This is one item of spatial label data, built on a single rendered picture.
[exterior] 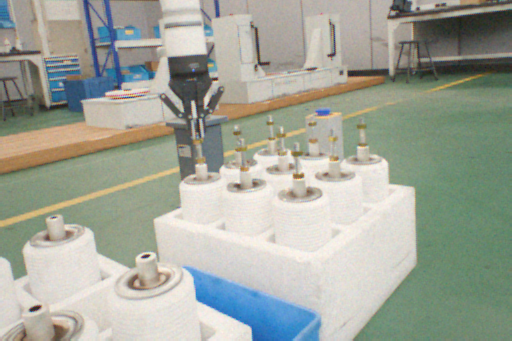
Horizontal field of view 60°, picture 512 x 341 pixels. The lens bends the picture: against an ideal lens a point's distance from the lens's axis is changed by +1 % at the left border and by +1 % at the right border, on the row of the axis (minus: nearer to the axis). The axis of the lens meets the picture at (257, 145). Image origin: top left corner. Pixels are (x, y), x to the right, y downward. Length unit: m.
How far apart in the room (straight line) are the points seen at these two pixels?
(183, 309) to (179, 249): 0.39
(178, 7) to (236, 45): 2.85
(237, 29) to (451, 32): 3.28
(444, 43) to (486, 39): 0.49
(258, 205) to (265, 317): 0.18
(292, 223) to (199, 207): 0.22
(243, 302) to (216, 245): 0.11
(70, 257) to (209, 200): 0.29
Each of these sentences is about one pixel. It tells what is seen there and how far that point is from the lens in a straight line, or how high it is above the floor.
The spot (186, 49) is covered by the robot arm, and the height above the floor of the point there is 0.51.
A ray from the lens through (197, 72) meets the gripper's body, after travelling 0.82.
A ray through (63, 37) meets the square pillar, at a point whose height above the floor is 0.96.
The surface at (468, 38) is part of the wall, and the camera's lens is 6.10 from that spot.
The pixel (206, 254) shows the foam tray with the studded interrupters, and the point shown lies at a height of 0.14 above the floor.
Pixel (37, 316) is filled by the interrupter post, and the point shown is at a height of 0.28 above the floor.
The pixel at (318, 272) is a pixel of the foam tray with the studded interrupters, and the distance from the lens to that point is 0.67.
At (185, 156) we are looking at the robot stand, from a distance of 1.39.
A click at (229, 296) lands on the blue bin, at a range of 0.78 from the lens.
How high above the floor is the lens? 0.49
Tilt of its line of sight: 12 degrees down
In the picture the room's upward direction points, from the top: 5 degrees counter-clockwise
